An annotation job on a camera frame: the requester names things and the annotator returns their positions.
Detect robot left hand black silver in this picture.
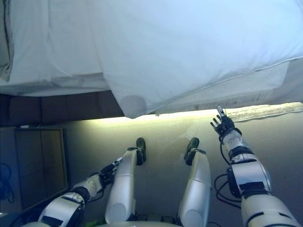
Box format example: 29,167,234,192
100,157,124,187

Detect robot right hand black silver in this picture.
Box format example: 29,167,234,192
209,106,235,137

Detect white duvet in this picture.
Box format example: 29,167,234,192
87,0,303,119

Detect robot left leg silver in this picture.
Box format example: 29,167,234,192
105,147,138,225

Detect robot leg silver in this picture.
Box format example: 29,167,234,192
178,148,212,227
105,147,138,225

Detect robot right foot dark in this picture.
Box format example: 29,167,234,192
184,137,200,166

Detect robot foot dark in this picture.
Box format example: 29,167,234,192
184,137,200,166
135,137,147,166

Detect robot left foot dark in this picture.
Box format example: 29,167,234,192
135,137,147,166

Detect green leafy plant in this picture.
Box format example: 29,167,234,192
86,218,105,227

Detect white textured under blanket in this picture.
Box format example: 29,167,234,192
146,60,291,117

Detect robot torso white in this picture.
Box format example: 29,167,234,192
94,214,214,227

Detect robot right leg silver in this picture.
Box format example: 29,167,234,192
178,148,212,227

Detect wooden nightstand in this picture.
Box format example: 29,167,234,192
14,127,70,210

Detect white sheeted mattress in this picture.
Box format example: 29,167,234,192
0,0,115,97

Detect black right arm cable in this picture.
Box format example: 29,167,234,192
214,139,245,210

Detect brown upholstered bed frame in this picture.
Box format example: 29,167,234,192
0,91,126,128

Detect blue floor cable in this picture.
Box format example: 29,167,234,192
0,163,15,204

